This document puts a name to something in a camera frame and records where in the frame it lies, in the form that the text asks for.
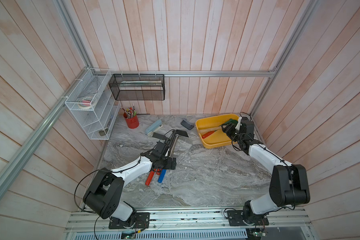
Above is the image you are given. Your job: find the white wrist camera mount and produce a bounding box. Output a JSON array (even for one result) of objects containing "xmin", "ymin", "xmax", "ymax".
[{"xmin": 235, "ymin": 117, "xmax": 242, "ymax": 131}]

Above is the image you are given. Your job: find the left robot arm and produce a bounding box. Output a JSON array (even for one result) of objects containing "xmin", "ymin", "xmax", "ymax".
[{"xmin": 83, "ymin": 142, "xmax": 176, "ymax": 222}]

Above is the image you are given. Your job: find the speckled hoe outer red grip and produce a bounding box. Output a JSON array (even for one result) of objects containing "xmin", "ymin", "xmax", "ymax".
[{"xmin": 144, "ymin": 132, "xmax": 170, "ymax": 187}]

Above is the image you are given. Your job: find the green hoe red grip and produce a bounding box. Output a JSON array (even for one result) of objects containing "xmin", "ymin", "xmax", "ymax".
[{"xmin": 201, "ymin": 119, "xmax": 238, "ymax": 139}]

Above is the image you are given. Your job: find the wooden handle hoe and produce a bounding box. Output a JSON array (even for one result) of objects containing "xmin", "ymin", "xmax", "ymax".
[{"xmin": 198, "ymin": 126, "xmax": 222, "ymax": 135}]

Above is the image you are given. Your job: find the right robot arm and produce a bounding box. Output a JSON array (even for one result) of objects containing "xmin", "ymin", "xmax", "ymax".
[{"xmin": 221, "ymin": 117, "xmax": 311, "ymax": 221}]

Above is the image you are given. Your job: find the black wire mesh basket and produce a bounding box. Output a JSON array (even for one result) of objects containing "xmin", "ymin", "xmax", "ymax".
[{"xmin": 109, "ymin": 74, "xmax": 166, "ymax": 101}]

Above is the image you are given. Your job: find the white wire mesh shelf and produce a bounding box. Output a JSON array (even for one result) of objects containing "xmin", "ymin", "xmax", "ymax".
[{"xmin": 65, "ymin": 68, "xmax": 120, "ymax": 140}]

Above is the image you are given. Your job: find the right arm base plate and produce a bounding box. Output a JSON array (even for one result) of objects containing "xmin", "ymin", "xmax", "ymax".
[{"xmin": 225, "ymin": 209, "xmax": 269, "ymax": 227}]

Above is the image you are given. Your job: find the red metal pencil cup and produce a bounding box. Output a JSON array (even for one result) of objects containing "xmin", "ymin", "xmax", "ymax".
[{"xmin": 124, "ymin": 114, "xmax": 140, "ymax": 129}]

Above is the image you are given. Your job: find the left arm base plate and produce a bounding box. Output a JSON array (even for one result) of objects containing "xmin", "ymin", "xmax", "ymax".
[{"xmin": 109, "ymin": 212, "xmax": 150, "ymax": 230}]

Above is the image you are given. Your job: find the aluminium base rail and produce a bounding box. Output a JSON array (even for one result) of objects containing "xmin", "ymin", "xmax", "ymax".
[{"xmin": 65, "ymin": 207, "xmax": 313, "ymax": 233}]

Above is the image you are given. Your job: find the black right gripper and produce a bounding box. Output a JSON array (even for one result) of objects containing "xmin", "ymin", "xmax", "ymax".
[{"xmin": 221, "ymin": 122, "xmax": 244, "ymax": 144}]

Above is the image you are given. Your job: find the tape roll on shelf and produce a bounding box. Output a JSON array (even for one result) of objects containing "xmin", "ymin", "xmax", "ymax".
[{"xmin": 77, "ymin": 96, "xmax": 97, "ymax": 110}]

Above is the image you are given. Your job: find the yellow plastic storage box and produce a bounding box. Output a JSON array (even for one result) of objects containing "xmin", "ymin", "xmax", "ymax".
[{"xmin": 196, "ymin": 114, "xmax": 239, "ymax": 149}]

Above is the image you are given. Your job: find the light blue stapler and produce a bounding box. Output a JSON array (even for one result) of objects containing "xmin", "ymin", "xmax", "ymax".
[{"xmin": 145, "ymin": 120, "xmax": 163, "ymax": 137}]

